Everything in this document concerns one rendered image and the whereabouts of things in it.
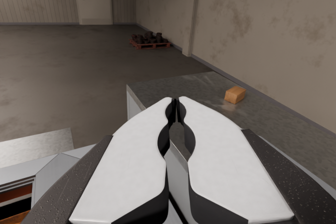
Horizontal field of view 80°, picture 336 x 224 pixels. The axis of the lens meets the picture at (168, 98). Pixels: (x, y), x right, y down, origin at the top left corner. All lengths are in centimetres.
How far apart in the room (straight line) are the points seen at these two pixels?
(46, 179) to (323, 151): 102
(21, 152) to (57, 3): 836
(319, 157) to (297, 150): 6
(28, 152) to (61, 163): 31
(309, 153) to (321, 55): 241
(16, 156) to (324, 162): 130
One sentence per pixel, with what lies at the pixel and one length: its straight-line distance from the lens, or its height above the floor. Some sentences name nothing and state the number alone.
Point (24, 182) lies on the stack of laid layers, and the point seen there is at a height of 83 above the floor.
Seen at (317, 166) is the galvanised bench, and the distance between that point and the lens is 83.
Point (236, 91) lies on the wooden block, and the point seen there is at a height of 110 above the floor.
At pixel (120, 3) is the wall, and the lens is 960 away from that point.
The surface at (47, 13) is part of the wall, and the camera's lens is 943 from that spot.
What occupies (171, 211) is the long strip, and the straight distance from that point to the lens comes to 80.
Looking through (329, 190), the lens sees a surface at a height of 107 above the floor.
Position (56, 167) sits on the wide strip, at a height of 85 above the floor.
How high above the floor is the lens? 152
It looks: 28 degrees down
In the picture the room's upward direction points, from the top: 4 degrees clockwise
